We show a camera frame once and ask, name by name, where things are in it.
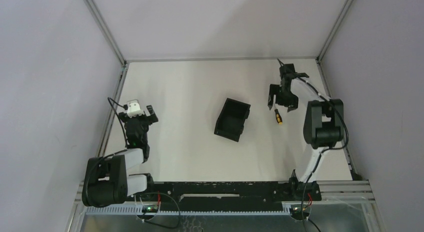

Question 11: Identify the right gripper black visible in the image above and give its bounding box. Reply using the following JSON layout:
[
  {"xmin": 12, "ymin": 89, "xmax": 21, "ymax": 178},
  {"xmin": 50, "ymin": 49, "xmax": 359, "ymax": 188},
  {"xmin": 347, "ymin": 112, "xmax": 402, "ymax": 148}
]
[{"xmin": 268, "ymin": 83, "xmax": 300, "ymax": 112}]

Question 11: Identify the yellow black screwdriver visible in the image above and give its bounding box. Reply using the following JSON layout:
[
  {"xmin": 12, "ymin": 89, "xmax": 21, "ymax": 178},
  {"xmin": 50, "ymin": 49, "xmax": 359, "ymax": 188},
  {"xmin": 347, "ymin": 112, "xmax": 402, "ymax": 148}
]
[{"xmin": 274, "ymin": 109, "xmax": 283, "ymax": 125}]

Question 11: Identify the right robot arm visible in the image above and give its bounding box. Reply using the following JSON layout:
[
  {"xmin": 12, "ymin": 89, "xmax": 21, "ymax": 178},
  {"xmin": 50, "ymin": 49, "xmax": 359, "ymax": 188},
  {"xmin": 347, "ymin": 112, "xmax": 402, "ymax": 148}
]
[{"xmin": 267, "ymin": 60, "xmax": 349, "ymax": 204}]

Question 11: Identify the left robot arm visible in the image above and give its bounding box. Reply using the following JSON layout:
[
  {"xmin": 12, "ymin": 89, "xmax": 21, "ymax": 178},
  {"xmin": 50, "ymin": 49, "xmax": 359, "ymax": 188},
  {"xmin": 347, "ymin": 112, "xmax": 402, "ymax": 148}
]
[{"xmin": 81, "ymin": 101, "xmax": 159, "ymax": 207}]

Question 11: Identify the black plastic bin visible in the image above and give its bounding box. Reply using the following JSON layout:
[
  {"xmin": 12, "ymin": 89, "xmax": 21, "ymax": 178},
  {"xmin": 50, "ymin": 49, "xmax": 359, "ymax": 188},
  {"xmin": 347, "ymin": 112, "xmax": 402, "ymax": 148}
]
[{"xmin": 214, "ymin": 98, "xmax": 251, "ymax": 142}]

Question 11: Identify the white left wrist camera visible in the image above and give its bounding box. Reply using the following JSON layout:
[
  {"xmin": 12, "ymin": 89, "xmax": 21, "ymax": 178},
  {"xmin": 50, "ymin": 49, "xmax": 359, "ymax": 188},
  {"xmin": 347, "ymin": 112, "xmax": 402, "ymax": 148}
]
[{"xmin": 126, "ymin": 99, "xmax": 145, "ymax": 118}]

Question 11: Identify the aluminium frame back rail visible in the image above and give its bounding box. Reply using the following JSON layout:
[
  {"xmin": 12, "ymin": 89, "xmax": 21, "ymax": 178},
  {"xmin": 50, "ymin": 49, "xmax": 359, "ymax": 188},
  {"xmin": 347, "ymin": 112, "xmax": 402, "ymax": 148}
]
[{"xmin": 126, "ymin": 56, "xmax": 317, "ymax": 63}]

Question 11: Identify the aluminium frame rail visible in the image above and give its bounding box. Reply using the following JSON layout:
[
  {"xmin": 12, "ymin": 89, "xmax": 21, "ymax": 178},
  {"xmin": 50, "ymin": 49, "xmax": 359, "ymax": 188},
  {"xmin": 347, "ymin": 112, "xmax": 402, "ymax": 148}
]
[
  {"xmin": 316, "ymin": 59, "xmax": 360, "ymax": 181},
  {"xmin": 126, "ymin": 56, "xmax": 317, "ymax": 63},
  {"xmin": 64, "ymin": 62, "xmax": 129, "ymax": 231}
]

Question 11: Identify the aluminium frame left rail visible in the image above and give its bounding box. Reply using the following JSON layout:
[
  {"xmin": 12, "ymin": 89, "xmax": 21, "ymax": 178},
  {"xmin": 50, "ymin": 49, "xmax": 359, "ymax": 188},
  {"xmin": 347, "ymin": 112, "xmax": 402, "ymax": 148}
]
[{"xmin": 64, "ymin": 62, "xmax": 129, "ymax": 231}]

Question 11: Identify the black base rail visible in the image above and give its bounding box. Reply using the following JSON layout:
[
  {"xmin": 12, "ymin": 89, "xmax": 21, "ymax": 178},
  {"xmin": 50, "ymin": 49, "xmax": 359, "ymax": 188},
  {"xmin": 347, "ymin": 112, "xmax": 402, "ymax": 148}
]
[{"xmin": 147, "ymin": 181, "xmax": 322, "ymax": 212}]

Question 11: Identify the black cable left base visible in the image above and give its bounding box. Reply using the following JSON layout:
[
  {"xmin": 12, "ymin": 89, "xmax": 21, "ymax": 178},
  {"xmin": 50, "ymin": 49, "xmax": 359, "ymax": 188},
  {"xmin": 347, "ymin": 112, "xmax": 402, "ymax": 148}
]
[{"xmin": 134, "ymin": 192, "xmax": 182, "ymax": 230}]

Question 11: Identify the aluminium frame right rail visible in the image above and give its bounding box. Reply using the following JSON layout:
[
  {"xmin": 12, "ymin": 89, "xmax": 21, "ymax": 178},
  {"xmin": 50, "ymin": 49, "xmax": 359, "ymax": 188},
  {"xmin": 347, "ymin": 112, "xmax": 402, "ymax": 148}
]
[{"xmin": 316, "ymin": 59, "xmax": 360, "ymax": 181}]

